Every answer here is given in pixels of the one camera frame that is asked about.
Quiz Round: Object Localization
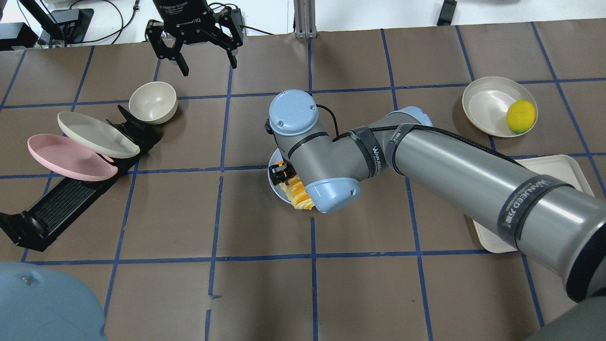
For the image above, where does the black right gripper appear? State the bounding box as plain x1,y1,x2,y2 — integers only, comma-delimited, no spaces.
270,161,297,186

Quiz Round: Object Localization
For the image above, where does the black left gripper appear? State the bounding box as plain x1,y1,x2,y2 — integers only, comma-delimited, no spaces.
145,0,244,76

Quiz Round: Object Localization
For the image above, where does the blue plate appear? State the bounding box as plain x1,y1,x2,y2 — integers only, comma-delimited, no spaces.
267,148,297,204

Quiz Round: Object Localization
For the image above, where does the orange striped bread loaf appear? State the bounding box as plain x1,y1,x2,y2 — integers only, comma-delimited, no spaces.
278,175,315,210

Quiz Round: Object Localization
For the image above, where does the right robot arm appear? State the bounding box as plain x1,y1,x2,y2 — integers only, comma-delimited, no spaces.
265,90,606,341

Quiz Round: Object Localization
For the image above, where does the cream plate in rack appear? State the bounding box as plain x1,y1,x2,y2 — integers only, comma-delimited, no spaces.
58,111,140,159

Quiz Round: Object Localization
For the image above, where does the pink plate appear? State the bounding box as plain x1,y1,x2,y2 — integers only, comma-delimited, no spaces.
27,134,118,182

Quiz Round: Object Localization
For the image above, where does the white plate under lemon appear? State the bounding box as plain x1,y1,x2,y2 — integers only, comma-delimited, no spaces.
462,76,538,138

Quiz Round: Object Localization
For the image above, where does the cream bowl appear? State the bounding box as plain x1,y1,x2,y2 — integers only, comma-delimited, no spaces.
128,81,178,125

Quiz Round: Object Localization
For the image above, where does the yellow lemon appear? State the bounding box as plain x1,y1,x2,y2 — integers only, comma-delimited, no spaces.
506,100,536,134

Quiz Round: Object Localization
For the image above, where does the black dish rack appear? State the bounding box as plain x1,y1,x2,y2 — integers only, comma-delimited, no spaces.
0,105,161,252

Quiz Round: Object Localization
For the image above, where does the white rectangular tray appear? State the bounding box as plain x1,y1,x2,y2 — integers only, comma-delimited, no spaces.
471,154,596,254

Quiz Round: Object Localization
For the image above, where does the aluminium frame post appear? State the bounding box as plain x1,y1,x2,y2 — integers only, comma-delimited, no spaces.
294,0,318,39

